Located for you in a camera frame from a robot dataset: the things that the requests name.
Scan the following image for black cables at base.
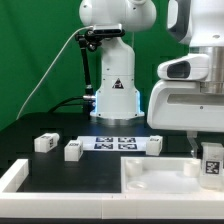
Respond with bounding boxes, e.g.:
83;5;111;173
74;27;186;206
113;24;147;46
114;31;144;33
48;96;86;114

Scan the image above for white camera cable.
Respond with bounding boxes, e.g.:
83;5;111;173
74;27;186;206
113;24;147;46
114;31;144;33
15;25;94;121

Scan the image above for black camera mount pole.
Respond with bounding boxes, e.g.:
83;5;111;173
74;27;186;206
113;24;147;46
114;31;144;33
75;29;125;113

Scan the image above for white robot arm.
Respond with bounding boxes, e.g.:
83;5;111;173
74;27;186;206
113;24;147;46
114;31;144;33
79;0;224;141

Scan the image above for grey camera on mount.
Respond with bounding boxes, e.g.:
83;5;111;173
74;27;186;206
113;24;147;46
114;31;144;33
93;24;122;35

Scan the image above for AprilTag marker sheet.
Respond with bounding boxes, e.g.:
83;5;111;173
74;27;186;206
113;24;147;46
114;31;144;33
78;136;147;152

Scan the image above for white U-shaped obstacle fence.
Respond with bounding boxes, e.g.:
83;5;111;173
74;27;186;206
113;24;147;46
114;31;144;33
0;159;224;219

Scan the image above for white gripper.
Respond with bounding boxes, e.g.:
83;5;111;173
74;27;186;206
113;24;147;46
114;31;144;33
147;53;224;158

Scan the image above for white square tabletop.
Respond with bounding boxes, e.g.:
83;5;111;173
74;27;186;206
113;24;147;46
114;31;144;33
119;156;224;194

